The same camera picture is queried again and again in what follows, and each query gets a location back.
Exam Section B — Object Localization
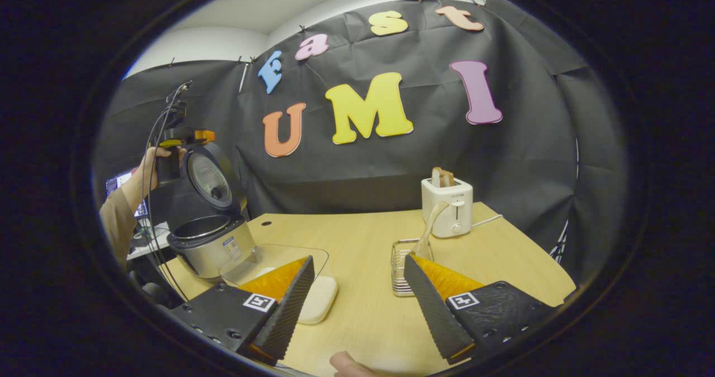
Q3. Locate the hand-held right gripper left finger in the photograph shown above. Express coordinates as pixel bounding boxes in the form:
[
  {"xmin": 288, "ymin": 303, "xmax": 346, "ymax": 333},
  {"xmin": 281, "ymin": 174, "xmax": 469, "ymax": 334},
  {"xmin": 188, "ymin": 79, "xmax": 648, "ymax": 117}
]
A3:
[{"xmin": 170, "ymin": 255, "xmax": 316, "ymax": 366}]

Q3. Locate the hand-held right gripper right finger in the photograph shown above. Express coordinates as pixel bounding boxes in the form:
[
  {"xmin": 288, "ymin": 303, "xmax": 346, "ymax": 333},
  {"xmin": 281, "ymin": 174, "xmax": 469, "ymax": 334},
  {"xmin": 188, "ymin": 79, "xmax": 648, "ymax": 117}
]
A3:
[{"xmin": 403, "ymin": 254, "xmax": 559, "ymax": 365}]

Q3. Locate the metal wire chopstick holder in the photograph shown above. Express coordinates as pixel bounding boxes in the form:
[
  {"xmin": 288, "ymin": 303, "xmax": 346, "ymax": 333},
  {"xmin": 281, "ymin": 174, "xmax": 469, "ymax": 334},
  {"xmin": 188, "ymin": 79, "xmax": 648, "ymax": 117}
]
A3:
[{"xmin": 390, "ymin": 238, "xmax": 433, "ymax": 298}]

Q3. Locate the wooden spoon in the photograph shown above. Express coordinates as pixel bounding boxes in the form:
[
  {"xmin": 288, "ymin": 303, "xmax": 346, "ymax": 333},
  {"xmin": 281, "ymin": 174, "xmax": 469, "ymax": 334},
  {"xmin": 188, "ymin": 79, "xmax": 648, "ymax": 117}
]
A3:
[{"xmin": 413, "ymin": 201, "xmax": 451, "ymax": 261}]

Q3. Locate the silver black rice cooker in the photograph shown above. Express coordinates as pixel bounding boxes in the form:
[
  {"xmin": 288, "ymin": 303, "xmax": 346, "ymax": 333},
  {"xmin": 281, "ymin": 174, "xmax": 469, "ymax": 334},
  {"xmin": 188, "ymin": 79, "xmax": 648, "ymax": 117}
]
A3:
[{"xmin": 166, "ymin": 141, "xmax": 258, "ymax": 281}]

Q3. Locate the white toaster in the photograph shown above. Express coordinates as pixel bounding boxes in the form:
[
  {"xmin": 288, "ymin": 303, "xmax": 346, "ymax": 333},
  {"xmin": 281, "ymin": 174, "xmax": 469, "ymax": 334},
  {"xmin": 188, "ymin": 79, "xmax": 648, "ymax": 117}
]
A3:
[{"xmin": 421, "ymin": 177, "xmax": 474, "ymax": 238}]

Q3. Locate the black backdrop cloth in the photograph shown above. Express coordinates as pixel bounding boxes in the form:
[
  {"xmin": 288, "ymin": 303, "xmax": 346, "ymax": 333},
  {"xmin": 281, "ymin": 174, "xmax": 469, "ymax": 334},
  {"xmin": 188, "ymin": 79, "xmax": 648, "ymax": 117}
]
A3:
[{"xmin": 95, "ymin": 0, "xmax": 629, "ymax": 285}]

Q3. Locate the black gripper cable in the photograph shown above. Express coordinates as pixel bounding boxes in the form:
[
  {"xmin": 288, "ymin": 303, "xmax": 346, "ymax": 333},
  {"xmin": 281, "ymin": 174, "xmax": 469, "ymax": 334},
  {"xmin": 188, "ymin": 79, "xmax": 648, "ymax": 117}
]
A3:
[{"xmin": 142, "ymin": 80, "xmax": 193, "ymax": 302}]

